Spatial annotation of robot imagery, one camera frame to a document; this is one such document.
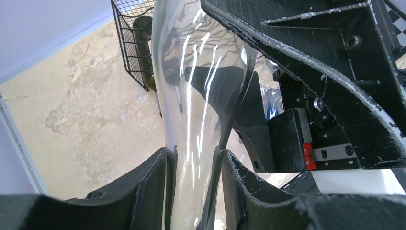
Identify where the clear bottle silver cap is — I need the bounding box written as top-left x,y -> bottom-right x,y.
263,58 -> 279,74

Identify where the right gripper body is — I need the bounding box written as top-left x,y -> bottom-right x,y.
268,69 -> 360,173

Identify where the clear glass bottle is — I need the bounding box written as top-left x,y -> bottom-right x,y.
152,0 -> 257,230

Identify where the black wire wine rack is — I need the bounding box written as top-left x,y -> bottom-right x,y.
111,0 -> 163,118

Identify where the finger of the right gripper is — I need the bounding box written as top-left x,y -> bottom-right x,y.
184,66 -> 276,173
201,0 -> 406,169

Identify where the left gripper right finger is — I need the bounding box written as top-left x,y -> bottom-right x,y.
222,150 -> 406,230

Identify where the black white chessboard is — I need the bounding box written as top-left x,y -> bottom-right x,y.
384,0 -> 406,60

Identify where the blue square glass bottle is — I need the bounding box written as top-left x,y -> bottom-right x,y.
264,88 -> 284,120

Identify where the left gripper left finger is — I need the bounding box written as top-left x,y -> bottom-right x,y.
0,148 -> 177,230

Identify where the aluminium table frame rail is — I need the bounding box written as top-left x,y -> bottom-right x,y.
0,97 -> 49,195

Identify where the olive green wine bottle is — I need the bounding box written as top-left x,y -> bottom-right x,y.
132,15 -> 157,92

